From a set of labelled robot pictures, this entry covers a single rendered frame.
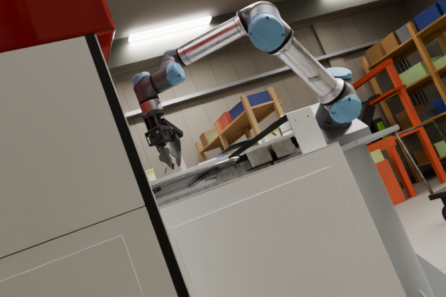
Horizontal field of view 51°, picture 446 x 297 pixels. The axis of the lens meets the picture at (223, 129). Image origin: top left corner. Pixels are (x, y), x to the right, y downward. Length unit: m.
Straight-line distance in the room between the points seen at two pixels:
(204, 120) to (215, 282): 6.78
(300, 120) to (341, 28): 8.27
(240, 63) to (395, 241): 6.82
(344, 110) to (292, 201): 0.53
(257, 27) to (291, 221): 0.63
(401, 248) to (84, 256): 1.31
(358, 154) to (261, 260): 0.80
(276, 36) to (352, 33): 8.23
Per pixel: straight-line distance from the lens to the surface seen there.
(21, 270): 0.99
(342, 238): 1.40
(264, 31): 1.57
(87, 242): 0.99
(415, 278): 1.99
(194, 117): 7.91
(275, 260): 1.30
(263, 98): 5.83
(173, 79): 1.68
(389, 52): 8.95
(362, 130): 1.97
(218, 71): 8.32
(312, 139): 1.49
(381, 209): 1.94
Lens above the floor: 0.74
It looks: 10 degrees up
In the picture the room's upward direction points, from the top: 22 degrees counter-clockwise
